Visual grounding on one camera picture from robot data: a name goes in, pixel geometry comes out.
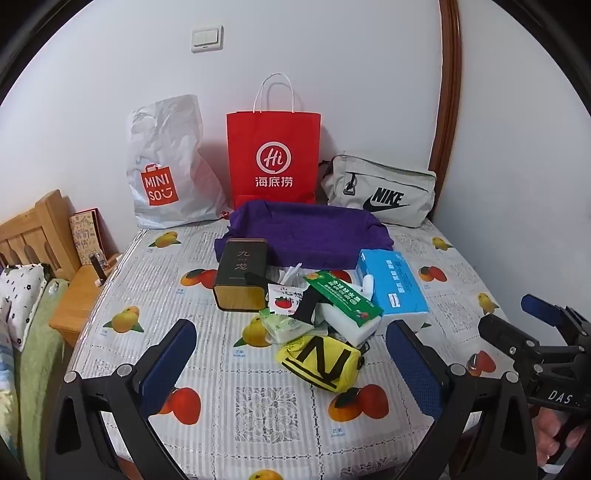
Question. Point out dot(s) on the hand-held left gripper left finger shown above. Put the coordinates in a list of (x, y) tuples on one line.
[(168, 364)]

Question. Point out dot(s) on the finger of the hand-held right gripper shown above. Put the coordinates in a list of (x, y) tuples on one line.
[(501, 332), (538, 307)]

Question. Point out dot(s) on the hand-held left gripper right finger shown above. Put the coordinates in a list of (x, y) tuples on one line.
[(413, 369)]

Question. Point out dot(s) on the white sponge with green label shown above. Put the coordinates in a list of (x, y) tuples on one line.
[(351, 304)]

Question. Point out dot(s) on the green tissue packet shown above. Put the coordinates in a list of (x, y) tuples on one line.
[(286, 325)]

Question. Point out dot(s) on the white sachet with tomato print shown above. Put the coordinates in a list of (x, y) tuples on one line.
[(284, 300)]

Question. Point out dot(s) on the purple towel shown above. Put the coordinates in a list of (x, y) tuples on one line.
[(304, 230)]

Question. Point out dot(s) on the person's right hand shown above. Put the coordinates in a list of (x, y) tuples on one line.
[(549, 441)]

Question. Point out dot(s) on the blue tissue box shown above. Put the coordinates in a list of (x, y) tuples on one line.
[(397, 281)]

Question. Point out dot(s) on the yellow pouch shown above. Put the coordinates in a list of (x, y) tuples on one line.
[(318, 362)]

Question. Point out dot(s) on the wooden bedside table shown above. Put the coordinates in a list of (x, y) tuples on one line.
[(78, 300)]

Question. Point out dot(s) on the dark tea tin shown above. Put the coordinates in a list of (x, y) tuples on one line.
[(240, 272)]

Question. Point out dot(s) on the small dark bottle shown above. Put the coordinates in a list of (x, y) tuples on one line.
[(98, 267)]

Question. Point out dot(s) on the green blanket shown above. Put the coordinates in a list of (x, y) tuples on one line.
[(41, 369)]

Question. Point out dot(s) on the clear plastic wrapper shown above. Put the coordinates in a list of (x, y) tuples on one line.
[(290, 273)]

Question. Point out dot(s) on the illustrated book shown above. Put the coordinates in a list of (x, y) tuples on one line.
[(87, 235)]

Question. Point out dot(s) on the white dotted pillow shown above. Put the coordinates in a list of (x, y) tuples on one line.
[(23, 295)]

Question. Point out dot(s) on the grey waist bag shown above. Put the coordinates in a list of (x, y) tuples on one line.
[(383, 184)]

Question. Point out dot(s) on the wooden headboard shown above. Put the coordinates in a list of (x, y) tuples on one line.
[(37, 230)]

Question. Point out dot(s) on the white plastic shopping bag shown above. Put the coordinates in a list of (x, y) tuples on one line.
[(171, 152)]

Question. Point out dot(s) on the red paper bag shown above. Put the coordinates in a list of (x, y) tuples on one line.
[(272, 138)]

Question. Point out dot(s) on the brown wooden door frame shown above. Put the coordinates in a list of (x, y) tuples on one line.
[(450, 92)]

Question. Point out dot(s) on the white light switch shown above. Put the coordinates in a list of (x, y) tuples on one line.
[(207, 39)]

